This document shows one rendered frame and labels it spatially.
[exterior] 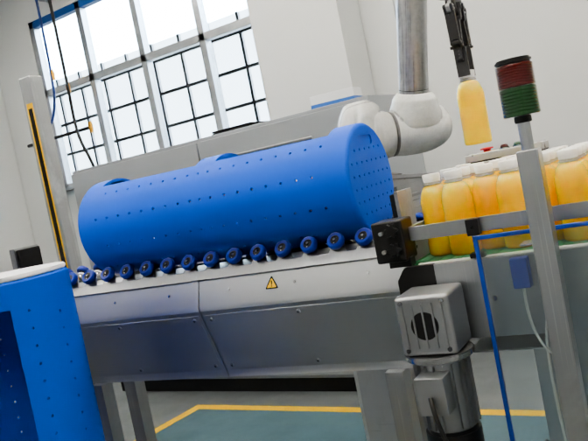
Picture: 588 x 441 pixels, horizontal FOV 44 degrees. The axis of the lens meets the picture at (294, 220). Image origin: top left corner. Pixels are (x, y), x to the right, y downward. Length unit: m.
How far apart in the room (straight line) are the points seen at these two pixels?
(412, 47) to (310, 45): 2.33
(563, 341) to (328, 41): 3.54
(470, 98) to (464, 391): 0.72
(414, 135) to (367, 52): 2.45
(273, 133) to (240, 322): 1.94
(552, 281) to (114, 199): 1.25
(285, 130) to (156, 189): 1.76
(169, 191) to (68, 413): 0.61
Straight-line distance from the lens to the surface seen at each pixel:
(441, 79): 4.67
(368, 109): 2.45
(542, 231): 1.34
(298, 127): 3.65
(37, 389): 1.85
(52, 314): 1.85
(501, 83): 1.33
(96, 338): 2.27
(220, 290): 1.94
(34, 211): 7.28
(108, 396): 2.37
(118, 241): 2.10
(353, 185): 1.71
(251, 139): 3.82
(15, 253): 2.55
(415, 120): 2.47
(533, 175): 1.33
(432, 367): 1.48
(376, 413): 2.53
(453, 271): 1.54
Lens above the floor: 1.13
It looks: 3 degrees down
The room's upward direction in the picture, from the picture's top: 11 degrees counter-clockwise
